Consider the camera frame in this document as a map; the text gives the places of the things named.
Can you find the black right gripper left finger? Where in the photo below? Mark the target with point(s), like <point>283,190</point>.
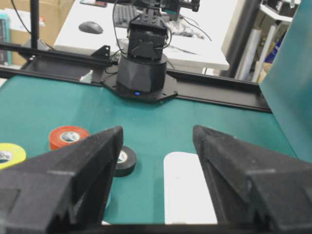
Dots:
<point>62,190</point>

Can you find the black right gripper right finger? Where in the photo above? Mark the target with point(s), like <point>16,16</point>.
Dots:
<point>275,188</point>

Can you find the red tape roll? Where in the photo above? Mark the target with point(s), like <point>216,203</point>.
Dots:
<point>65,135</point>

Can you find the black tape roll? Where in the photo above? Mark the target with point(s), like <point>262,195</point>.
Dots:
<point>126,162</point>

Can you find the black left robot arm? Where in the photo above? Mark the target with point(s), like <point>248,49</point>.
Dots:
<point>142,68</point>

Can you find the white plastic case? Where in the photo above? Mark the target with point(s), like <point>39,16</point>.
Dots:
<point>187,198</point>

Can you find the yellow tape roll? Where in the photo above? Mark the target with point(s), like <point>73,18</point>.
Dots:
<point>11,154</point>

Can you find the green table cloth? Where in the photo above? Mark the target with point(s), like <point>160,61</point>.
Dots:
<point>30,108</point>

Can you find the white background desk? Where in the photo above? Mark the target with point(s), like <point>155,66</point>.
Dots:
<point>183,53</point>

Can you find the black computer mouse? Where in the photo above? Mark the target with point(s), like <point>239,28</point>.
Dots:
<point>90,27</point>

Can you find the black keyboard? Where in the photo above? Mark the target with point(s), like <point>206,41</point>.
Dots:
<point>123,14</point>

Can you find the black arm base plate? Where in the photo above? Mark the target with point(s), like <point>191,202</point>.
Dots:
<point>169,90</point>

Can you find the black aluminium frame rail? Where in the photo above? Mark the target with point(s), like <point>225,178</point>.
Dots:
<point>69,67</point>

